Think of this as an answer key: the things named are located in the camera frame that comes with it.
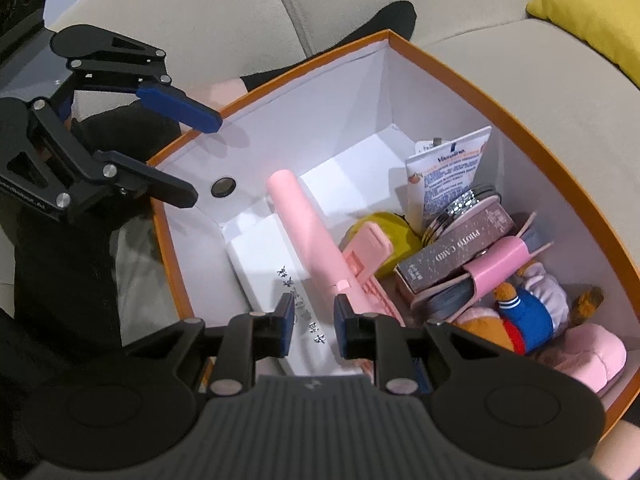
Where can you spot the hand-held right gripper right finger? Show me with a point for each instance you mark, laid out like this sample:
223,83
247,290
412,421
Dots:
342,327

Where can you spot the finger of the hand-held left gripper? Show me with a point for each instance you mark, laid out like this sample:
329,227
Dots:
180,108
150,180

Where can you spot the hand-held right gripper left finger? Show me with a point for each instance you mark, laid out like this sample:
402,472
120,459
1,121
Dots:
286,327

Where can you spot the brown bear plush blue jacket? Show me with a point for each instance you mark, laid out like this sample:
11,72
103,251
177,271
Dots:
530,317

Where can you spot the orange cardboard box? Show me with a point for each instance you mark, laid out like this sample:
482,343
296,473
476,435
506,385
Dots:
550,185

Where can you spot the white printed flat box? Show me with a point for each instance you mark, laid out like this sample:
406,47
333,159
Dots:
280,280

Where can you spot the black round button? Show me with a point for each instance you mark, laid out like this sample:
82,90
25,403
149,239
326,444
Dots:
223,187

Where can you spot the pink plastic comb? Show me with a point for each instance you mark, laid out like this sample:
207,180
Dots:
367,247

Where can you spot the blue flat case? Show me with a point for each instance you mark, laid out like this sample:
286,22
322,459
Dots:
421,375

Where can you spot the yellow round plush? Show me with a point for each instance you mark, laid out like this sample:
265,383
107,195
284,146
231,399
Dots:
400,232

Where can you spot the pink cylindrical stick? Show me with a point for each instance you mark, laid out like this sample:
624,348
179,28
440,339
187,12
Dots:
295,215

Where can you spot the brown card box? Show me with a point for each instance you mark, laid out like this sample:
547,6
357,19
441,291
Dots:
450,255

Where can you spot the pink leather card holder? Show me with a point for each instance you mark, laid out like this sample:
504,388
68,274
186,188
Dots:
490,270

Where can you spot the silver glitter round compact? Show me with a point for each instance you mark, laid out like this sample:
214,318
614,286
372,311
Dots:
462,205

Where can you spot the white paper packet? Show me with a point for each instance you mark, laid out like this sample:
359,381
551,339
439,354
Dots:
445,175

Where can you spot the small brown plush toy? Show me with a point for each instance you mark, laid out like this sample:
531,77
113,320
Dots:
590,302

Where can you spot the pink plush pouch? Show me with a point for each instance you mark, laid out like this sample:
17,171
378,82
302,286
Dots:
590,355

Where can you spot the beige sofa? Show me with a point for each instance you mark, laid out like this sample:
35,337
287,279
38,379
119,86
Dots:
525,75

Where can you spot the yellow pillow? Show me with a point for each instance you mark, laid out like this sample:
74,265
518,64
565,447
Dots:
585,5

